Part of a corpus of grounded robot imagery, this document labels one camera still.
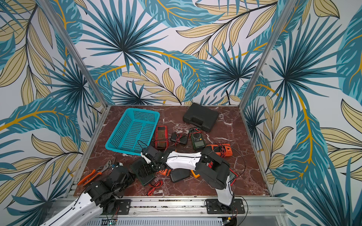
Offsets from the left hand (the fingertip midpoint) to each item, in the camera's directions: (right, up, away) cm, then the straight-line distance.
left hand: (135, 178), depth 82 cm
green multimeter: (+37, +24, +17) cm, 47 cm away
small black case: (+24, +3, -1) cm, 25 cm away
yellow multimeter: (+35, +2, -1) cm, 35 cm away
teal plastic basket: (-8, +27, +21) cm, 36 cm away
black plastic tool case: (+41, +37, +25) cm, 61 cm away
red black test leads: (+13, -2, -3) cm, 13 cm away
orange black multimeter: (+18, +4, -1) cm, 18 cm away
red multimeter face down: (+13, +22, +13) cm, 28 cm away
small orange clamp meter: (+54, +15, +9) cm, 57 cm away
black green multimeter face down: (+8, +9, -10) cm, 16 cm away
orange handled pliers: (-23, +3, +2) cm, 23 cm away
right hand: (+5, +4, -1) cm, 7 cm away
